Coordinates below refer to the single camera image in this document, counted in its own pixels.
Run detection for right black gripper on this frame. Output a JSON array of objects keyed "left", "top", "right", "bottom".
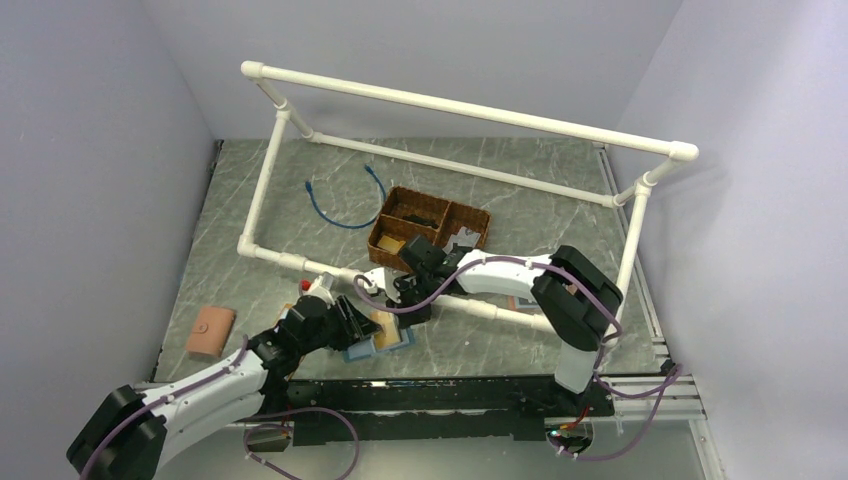
[{"left": 385, "top": 272, "right": 439, "bottom": 331}]

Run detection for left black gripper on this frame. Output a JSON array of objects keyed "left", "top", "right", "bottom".
[{"left": 298, "top": 293, "right": 381, "bottom": 355}]

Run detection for blue card holder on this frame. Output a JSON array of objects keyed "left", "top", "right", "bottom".
[{"left": 343, "top": 311, "right": 415, "bottom": 363}]

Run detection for black credit card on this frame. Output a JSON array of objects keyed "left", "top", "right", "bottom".
[{"left": 401, "top": 213, "right": 440, "bottom": 230}]

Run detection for gold credit card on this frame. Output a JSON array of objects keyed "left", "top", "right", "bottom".
[{"left": 370, "top": 310, "right": 403, "bottom": 351}]

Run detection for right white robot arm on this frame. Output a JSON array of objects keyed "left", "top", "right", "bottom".
[{"left": 392, "top": 236, "right": 624, "bottom": 415}]

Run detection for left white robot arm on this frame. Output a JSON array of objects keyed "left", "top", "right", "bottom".
[{"left": 66, "top": 295, "right": 380, "bottom": 479}]

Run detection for gold cards in basket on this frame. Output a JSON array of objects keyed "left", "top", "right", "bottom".
[{"left": 377, "top": 236, "right": 405, "bottom": 255}]

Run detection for grey cards in basket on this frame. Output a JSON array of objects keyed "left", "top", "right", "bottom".
[{"left": 444, "top": 226, "right": 481, "bottom": 253}]

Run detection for brown wicker divided basket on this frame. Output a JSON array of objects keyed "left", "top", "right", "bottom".
[{"left": 367, "top": 186, "right": 492, "bottom": 273}]

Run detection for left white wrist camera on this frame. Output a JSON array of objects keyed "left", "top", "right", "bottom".
[{"left": 299, "top": 273, "right": 336, "bottom": 304}]

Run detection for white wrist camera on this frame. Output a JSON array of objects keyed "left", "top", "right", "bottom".
[
  {"left": 299, "top": 273, "right": 336, "bottom": 304},
  {"left": 359, "top": 267, "right": 400, "bottom": 303}
]

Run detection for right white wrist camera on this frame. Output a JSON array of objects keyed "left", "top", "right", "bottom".
[{"left": 359, "top": 267, "right": 400, "bottom": 303}]

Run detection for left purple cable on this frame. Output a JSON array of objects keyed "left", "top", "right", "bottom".
[{"left": 78, "top": 334, "right": 250, "bottom": 480}]

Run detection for purple cable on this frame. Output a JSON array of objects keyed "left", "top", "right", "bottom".
[
  {"left": 78, "top": 334, "right": 250, "bottom": 480},
  {"left": 352, "top": 255, "right": 684, "bottom": 464}
]

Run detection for blue ethernet cable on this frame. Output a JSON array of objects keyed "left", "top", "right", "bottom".
[{"left": 304, "top": 163, "right": 388, "bottom": 231}]

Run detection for white PVC pipe frame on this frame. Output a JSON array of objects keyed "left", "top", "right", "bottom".
[{"left": 237, "top": 60, "right": 700, "bottom": 334}]

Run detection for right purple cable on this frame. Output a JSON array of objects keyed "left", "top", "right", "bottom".
[{"left": 352, "top": 255, "right": 684, "bottom": 464}]

